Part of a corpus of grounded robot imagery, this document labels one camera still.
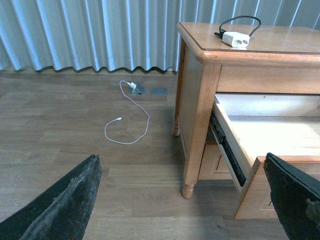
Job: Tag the wooden drawer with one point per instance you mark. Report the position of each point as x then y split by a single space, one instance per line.
286 125
213 165

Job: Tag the white charger adapter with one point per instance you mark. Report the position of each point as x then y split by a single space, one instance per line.
236 39

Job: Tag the white plug in floor socket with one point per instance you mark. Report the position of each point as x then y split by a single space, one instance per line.
132 85

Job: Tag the black drawer slide rail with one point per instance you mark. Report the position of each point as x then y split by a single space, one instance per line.
222 140

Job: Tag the closed grey floor socket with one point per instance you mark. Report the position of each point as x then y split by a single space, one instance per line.
159 91

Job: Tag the open grey floor socket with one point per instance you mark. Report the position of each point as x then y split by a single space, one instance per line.
140 90

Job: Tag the light wooden nightstand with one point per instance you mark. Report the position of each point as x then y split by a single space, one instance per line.
278 60

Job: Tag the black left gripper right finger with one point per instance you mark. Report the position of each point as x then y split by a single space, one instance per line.
296 198

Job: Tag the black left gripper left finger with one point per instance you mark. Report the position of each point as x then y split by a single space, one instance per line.
63 211

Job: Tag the pale pleated curtain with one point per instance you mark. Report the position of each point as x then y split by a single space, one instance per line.
113 34

